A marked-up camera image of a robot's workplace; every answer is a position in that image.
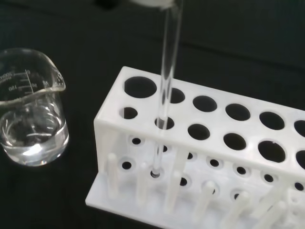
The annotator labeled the white test tube rack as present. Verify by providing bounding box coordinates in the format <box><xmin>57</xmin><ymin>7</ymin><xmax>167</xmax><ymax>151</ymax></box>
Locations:
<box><xmin>84</xmin><ymin>65</ymin><xmax>305</xmax><ymax>229</ymax></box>

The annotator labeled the black bench cloth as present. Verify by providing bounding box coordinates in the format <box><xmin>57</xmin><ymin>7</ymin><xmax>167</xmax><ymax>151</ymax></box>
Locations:
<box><xmin>0</xmin><ymin>0</ymin><xmax>305</xmax><ymax>229</ymax></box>

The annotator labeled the clear glass beaker with water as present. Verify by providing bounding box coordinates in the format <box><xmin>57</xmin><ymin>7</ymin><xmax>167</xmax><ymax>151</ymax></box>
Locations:
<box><xmin>0</xmin><ymin>47</ymin><xmax>70</xmax><ymax>167</ymax></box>

